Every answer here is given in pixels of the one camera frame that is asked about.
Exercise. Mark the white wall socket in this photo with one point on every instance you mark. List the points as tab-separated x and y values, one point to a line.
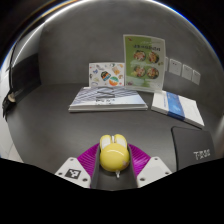
187	72
196	77
175	67
167	64

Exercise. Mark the yellow computer mouse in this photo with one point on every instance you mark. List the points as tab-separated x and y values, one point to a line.
114	156

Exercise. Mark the grey striped book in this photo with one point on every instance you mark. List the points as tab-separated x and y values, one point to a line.
106	99

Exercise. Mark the black mouse pad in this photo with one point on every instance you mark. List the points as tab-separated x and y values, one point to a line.
191	145

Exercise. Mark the colourful sticker card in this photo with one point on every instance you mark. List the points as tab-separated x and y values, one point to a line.
106	75

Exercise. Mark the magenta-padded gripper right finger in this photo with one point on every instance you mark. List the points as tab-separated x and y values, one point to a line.
153	170

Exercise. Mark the white book with blue band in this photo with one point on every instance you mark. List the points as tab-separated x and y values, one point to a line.
178	108

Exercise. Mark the green food poster stand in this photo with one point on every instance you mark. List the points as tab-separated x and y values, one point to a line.
144	63

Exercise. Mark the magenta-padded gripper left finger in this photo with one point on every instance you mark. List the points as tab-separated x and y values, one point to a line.
71	171

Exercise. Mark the black flat panel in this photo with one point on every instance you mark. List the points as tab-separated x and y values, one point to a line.
25	78

